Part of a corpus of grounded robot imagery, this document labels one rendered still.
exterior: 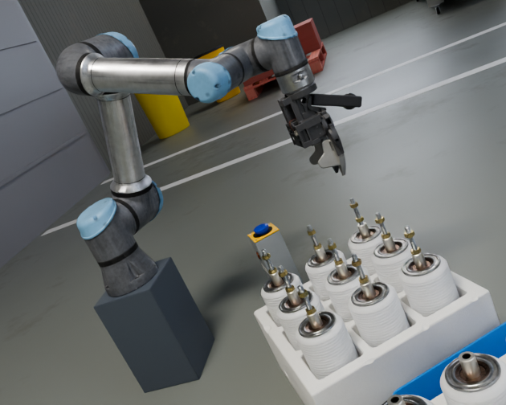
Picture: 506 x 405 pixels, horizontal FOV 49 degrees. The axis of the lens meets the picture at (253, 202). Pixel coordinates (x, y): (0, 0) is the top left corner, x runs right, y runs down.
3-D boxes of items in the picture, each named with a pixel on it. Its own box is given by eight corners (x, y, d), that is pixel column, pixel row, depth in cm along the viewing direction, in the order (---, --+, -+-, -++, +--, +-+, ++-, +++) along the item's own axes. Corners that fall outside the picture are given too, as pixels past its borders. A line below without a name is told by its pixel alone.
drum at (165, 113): (164, 132, 647) (136, 75, 626) (197, 119, 634) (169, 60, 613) (150, 145, 606) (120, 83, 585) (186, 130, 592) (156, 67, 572)
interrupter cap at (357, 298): (389, 280, 110) (388, 277, 110) (390, 301, 103) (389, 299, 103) (352, 290, 112) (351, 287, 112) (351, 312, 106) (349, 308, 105)
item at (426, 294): (464, 318, 119) (438, 247, 113) (479, 345, 110) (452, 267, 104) (420, 333, 120) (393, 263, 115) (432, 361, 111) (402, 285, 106)
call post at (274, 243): (301, 342, 149) (255, 243, 139) (292, 331, 155) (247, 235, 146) (324, 329, 150) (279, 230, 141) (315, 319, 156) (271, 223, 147)
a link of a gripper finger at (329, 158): (325, 184, 124) (308, 146, 123) (348, 172, 125) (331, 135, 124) (329, 185, 121) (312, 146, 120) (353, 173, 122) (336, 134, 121)
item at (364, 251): (403, 281, 141) (379, 220, 136) (416, 299, 132) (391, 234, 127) (368, 296, 142) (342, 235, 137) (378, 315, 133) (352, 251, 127)
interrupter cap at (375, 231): (377, 224, 135) (376, 222, 135) (385, 235, 128) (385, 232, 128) (348, 236, 136) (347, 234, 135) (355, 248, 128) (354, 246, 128)
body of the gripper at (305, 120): (295, 147, 127) (274, 98, 123) (327, 131, 128) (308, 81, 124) (306, 151, 120) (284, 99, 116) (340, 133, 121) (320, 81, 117)
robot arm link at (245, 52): (200, 61, 119) (241, 43, 113) (225, 48, 128) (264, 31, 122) (215, 96, 122) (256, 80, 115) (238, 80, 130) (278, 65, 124)
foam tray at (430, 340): (346, 469, 105) (311, 395, 100) (281, 369, 142) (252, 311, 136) (515, 365, 111) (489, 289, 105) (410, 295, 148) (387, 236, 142)
